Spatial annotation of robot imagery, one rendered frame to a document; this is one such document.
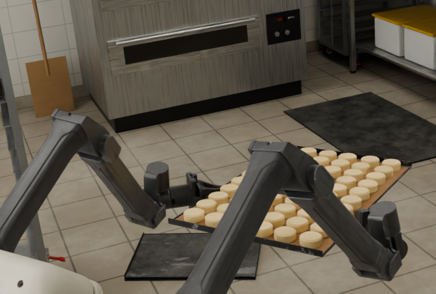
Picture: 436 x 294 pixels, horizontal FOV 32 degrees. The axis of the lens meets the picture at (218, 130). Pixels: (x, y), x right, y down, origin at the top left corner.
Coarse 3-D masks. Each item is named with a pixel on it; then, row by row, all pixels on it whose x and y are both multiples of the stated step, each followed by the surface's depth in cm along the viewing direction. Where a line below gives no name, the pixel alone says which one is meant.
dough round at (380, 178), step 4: (372, 172) 202; (376, 172) 201; (368, 176) 199; (372, 176) 199; (376, 176) 199; (380, 176) 199; (384, 176) 199; (376, 180) 197; (380, 180) 197; (384, 180) 198; (380, 184) 198
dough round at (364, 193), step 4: (352, 188) 192; (356, 188) 192; (360, 188) 191; (364, 188) 191; (352, 192) 189; (356, 192) 189; (360, 192) 189; (364, 192) 189; (368, 192) 189; (360, 196) 188; (364, 196) 188; (368, 196) 189; (364, 200) 189
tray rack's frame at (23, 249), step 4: (20, 244) 359; (24, 244) 359; (28, 244) 358; (16, 248) 356; (20, 248) 355; (24, 248) 355; (28, 248) 355; (16, 252) 352; (20, 252) 351; (24, 252) 351; (28, 252) 351; (48, 252) 355; (28, 256) 347; (48, 260) 356
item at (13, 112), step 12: (0, 36) 264; (0, 48) 265; (0, 60) 267; (12, 96) 272; (12, 108) 273; (12, 120) 275; (24, 156) 280; (24, 168) 282; (36, 216) 289; (36, 228) 291; (36, 240) 293
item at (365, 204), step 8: (360, 160) 216; (240, 176) 209; (384, 184) 198; (376, 192) 194; (368, 200) 189; (272, 208) 187; (360, 208) 185; (296, 216) 182; (200, 224) 181; (296, 240) 170; (328, 240) 169; (320, 248) 166
